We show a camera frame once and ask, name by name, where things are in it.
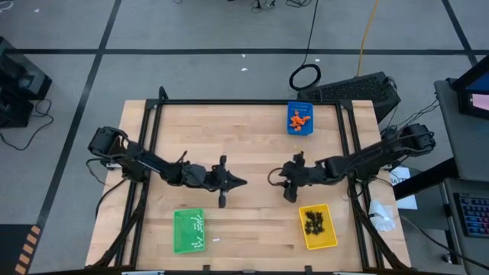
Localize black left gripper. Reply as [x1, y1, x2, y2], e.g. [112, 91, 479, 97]
[189, 154, 248, 209]

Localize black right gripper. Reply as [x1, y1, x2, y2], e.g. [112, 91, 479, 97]
[279, 151, 324, 204]

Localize blue plastic basket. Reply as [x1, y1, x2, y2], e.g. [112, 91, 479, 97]
[287, 101, 315, 137]

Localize yellow plastic basket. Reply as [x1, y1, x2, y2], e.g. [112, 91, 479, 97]
[298, 203, 339, 251]

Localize green plastic basket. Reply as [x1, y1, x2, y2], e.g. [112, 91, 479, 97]
[173, 208, 207, 255]

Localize white crumpled plastic bag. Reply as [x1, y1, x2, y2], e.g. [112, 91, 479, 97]
[368, 199, 398, 233]

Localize white paper sheet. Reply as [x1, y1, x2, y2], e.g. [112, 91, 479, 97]
[388, 166, 419, 211]

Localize black desk base bar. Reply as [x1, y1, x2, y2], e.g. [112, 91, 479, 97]
[393, 158, 459, 202]

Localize backlit black keyboard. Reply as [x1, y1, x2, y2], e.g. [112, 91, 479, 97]
[453, 192, 489, 238]

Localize dark grey desk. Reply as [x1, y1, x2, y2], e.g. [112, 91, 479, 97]
[441, 177, 489, 275]

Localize black computer monitor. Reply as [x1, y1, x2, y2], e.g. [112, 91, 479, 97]
[452, 55, 489, 120]

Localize black mat orange stripes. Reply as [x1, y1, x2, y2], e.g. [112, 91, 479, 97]
[0, 223, 43, 275]

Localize black equipment case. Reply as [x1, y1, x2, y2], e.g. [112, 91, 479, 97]
[0, 36, 53, 129]

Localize black coiled hanging cable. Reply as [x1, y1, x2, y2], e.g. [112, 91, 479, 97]
[288, 0, 322, 92]

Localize yellow hanging cable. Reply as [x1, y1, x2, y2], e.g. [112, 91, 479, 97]
[356, 0, 381, 76]

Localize black floor cable bundle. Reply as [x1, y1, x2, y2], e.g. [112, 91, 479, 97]
[250, 0, 315, 9]

